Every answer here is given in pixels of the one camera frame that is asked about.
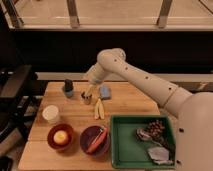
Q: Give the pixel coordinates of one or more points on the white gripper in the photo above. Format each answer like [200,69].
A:
[92,80]

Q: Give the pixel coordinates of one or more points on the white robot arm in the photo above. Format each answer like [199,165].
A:
[194,138]

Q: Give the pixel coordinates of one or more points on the purple bowl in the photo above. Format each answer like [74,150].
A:
[88,134]

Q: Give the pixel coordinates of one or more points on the red bowl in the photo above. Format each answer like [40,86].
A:
[53,130]

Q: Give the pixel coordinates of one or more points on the small metal cup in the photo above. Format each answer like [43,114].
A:
[86,99]

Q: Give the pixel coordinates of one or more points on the blue sponge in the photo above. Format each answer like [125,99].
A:
[105,92]

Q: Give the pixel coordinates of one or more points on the yellow banana peel toy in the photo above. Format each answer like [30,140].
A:
[99,112]

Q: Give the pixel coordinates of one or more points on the white cup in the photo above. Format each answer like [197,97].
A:
[51,114]

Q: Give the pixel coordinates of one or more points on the orange carrot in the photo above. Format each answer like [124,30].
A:
[95,143]

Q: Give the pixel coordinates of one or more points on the yellow ball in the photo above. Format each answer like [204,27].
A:
[61,137]

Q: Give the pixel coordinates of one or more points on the black chair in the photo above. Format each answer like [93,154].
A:
[15,98]

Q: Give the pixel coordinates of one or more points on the green tray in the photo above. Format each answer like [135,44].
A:
[128,151]

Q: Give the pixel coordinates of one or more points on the brown grape bunch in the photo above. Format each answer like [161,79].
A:
[156,128]

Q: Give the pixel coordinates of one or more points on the grey cloth piece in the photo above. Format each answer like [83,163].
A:
[160,155]

